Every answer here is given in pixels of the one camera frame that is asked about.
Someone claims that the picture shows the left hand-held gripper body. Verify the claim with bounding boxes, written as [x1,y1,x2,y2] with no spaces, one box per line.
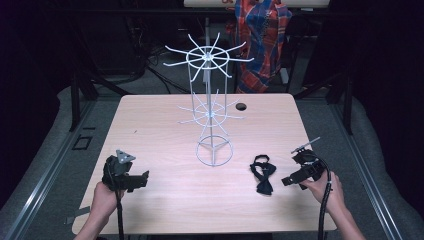
[101,149,145,193]

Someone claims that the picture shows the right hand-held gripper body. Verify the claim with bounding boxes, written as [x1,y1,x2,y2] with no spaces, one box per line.
[290,136,330,188]

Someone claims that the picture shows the black bow tie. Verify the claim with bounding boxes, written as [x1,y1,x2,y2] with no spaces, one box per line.
[249,153,278,197]

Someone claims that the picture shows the white wire display rack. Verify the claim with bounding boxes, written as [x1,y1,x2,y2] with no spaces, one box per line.
[162,31,255,168]

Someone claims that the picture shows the person's right hand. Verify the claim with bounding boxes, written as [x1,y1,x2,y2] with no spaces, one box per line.
[299,170,348,215]

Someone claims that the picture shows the person's left hand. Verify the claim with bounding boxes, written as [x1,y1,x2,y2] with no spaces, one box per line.
[90,181,126,218]

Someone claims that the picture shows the black metal stand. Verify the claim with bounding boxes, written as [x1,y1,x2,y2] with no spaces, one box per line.
[292,71,355,136]
[67,64,132,133]

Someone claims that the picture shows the red blue plaid cloth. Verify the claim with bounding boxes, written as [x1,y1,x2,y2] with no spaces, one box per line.
[225,0,294,95]

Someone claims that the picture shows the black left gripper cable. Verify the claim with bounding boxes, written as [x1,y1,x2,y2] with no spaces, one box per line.
[114,189,126,240]

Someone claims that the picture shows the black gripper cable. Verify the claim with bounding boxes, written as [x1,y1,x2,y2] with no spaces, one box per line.
[313,156,335,240]
[114,189,126,240]

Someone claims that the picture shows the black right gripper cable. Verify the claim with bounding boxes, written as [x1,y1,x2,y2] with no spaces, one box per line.
[313,156,335,240]

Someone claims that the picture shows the aluminium floor rail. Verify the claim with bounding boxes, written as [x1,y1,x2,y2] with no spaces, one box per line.
[0,98,100,240]
[328,99,406,240]

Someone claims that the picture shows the black floor cables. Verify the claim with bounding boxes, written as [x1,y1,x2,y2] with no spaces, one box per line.
[123,13,193,95]

